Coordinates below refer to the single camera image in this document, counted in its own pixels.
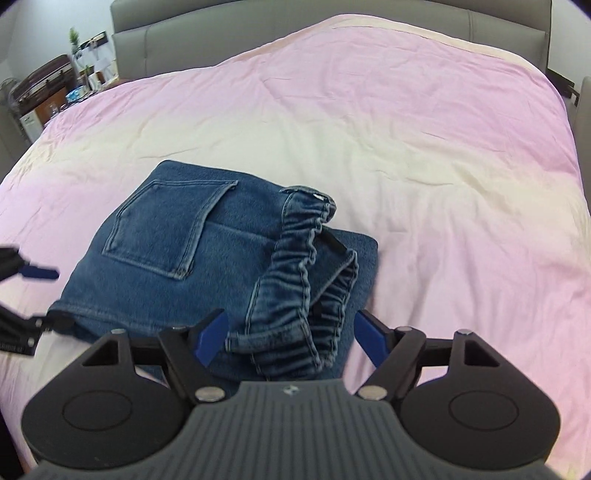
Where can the dark brown suitcase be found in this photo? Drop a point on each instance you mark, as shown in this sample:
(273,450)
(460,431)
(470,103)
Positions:
(41,78)

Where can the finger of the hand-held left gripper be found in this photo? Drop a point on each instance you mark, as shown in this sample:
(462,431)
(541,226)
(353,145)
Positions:
(18,333)
(40,273)

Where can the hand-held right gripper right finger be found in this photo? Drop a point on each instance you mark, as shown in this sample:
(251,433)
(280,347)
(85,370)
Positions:
(369,337)

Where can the grey chair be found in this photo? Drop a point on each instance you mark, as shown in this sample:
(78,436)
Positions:
(586,106)

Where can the small green potted plant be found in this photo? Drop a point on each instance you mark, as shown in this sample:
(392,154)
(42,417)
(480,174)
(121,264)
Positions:
(74,38)

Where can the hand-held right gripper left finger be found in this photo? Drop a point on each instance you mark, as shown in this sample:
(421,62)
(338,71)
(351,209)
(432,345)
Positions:
(210,337)

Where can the grey upholstered bed headboard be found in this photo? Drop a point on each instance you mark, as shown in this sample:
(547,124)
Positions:
(207,32)

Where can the cluttered bedside table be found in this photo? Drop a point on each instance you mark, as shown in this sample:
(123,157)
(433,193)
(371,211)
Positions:
(46,108)

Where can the blue denim pants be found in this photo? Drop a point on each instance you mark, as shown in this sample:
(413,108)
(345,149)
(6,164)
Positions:
(184,258)

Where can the pink blanket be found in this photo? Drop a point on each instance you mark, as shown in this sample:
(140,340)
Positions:
(392,138)

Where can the black wall socket panel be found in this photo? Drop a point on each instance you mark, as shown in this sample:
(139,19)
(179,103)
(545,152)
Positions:
(564,85)
(98,39)

